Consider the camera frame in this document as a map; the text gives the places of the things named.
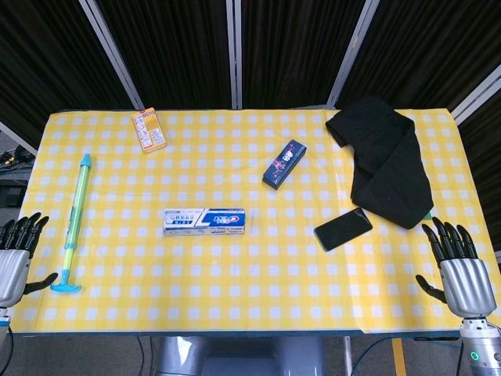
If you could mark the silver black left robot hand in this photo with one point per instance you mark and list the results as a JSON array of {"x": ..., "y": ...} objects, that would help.
[{"x": 13, "y": 270}]

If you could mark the black folded cloth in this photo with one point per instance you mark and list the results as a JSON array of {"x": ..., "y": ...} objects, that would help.
[{"x": 385, "y": 164}]

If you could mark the white blue toothpaste box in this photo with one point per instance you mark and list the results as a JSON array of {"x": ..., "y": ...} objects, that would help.
[{"x": 204, "y": 222}]

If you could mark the orange printed carton box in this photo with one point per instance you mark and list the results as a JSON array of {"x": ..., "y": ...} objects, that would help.
[{"x": 148, "y": 130}]

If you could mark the dark blue slim box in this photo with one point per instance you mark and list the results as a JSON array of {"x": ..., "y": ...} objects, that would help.
[{"x": 284, "y": 163}]

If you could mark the green flat item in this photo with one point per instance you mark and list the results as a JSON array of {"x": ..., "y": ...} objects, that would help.
[{"x": 429, "y": 216}]

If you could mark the yellow white checkered tablecloth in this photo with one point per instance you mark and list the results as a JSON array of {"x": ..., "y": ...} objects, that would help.
[{"x": 250, "y": 274}]

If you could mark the grey robot base column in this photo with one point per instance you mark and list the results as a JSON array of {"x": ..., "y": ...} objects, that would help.
[{"x": 238, "y": 356}]

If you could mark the metal table leg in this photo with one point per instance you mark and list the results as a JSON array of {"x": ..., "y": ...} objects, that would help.
[{"x": 348, "y": 356}]

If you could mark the green blue water pump toy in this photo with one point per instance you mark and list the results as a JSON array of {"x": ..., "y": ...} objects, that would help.
[{"x": 76, "y": 219}]

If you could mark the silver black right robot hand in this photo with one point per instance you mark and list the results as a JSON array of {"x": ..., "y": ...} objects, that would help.
[{"x": 466, "y": 282}]

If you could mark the black smartphone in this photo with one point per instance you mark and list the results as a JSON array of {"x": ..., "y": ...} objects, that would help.
[{"x": 343, "y": 229}]

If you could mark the dark floor equipment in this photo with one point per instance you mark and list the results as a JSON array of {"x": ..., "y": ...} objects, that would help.
[{"x": 13, "y": 176}]

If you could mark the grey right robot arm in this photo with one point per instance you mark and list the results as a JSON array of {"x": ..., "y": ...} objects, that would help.
[{"x": 483, "y": 352}]

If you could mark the grey partition frame post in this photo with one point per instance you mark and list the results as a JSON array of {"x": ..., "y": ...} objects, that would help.
[
  {"x": 348, "y": 58},
  {"x": 233, "y": 55},
  {"x": 17, "y": 137},
  {"x": 475, "y": 94},
  {"x": 113, "y": 55}
]

